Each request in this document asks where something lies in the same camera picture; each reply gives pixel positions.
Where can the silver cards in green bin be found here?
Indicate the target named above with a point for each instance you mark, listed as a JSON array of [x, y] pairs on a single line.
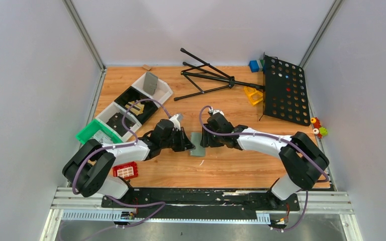
[[102, 137]]

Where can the green plastic bin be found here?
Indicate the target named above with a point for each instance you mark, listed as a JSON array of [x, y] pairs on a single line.
[[95, 125]]

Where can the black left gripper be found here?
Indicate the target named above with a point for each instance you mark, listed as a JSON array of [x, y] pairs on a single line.
[[181, 139]]

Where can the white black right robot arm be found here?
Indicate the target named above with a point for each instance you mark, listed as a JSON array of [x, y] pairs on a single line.
[[303, 161]]

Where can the black folding tripod stand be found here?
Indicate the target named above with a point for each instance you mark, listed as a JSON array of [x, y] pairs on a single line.
[[208, 72]]

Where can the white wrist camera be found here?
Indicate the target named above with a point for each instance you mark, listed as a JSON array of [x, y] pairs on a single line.
[[215, 111], [176, 120]]

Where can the white plastic bin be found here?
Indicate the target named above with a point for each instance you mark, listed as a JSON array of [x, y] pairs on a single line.
[[162, 93], [113, 108]]

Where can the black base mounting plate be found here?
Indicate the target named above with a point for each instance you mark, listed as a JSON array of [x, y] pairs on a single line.
[[207, 203]]

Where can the black item in white bin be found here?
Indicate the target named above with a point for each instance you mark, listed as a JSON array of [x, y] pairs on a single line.
[[116, 123]]

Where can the yellow plastic toy frame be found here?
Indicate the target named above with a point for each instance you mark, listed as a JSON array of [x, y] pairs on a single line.
[[254, 96]]

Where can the red white toy block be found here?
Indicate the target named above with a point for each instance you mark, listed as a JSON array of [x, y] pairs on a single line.
[[126, 171]]

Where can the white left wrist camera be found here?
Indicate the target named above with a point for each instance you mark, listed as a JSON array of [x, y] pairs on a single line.
[[176, 120]]

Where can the red yellow green toy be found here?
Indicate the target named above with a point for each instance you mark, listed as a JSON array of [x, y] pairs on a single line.
[[318, 129]]

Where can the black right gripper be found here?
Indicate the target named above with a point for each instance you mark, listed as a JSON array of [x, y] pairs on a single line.
[[211, 136]]

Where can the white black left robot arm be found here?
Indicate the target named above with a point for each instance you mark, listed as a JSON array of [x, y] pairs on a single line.
[[88, 170]]

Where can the grey card holder in bin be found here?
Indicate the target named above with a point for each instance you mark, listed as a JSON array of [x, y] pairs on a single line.
[[150, 83]]

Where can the blue toy block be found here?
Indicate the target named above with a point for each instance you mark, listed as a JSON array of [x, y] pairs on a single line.
[[256, 65]]

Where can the small wooden block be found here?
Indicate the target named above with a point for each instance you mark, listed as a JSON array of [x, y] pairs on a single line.
[[147, 67]]

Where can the gold cards in black bin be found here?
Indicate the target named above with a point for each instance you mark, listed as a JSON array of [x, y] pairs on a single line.
[[136, 109]]

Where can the black perforated music stand tray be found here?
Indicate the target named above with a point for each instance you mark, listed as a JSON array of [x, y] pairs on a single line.
[[285, 94]]

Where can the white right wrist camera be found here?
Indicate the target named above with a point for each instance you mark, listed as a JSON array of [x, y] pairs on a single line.
[[215, 111]]

